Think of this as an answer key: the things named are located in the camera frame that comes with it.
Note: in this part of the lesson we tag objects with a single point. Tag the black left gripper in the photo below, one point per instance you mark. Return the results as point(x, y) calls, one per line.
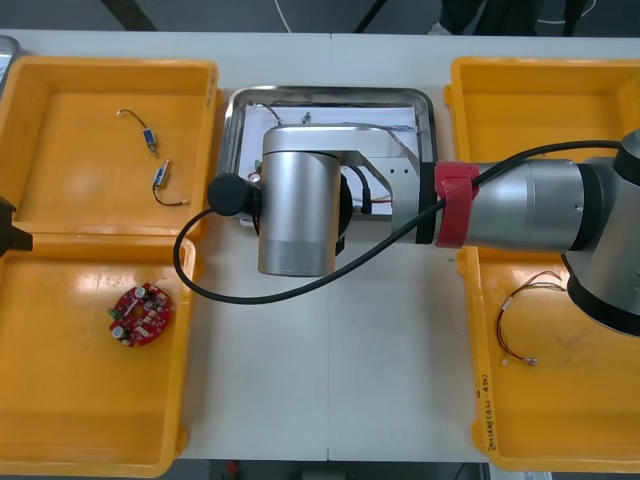
point(7, 212)

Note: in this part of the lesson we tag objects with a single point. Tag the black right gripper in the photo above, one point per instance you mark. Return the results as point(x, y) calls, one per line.
point(345, 230)

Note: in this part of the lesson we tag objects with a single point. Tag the yellow-orange plastic bin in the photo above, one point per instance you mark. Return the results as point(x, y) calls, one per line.
point(550, 410)
point(65, 150)
point(100, 400)
point(540, 110)

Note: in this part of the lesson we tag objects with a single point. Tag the steel tray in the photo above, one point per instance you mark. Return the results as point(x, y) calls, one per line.
point(325, 92)
point(7, 50)

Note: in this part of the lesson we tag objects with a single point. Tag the blue label metal solenoid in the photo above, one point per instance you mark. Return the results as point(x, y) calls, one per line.
point(160, 176)
point(148, 136)

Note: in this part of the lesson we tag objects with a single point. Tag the white paper sheet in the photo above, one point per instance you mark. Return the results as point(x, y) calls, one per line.
point(345, 112)

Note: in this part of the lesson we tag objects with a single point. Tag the silver-grey right robot arm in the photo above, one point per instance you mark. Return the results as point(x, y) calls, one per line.
point(525, 205)

